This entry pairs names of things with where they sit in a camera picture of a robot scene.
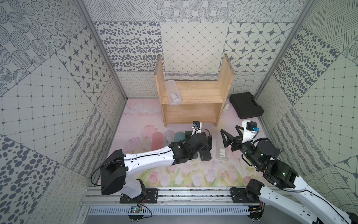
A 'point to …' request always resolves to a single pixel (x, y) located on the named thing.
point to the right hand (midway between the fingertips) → (227, 130)
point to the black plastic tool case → (244, 106)
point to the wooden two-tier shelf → (202, 101)
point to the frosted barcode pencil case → (221, 151)
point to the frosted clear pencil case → (173, 93)
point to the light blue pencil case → (179, 136)
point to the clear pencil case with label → (168, 137)
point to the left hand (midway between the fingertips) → (206, 133)
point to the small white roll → (224, 109)
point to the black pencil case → (205, 155)
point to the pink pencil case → (157, 141)
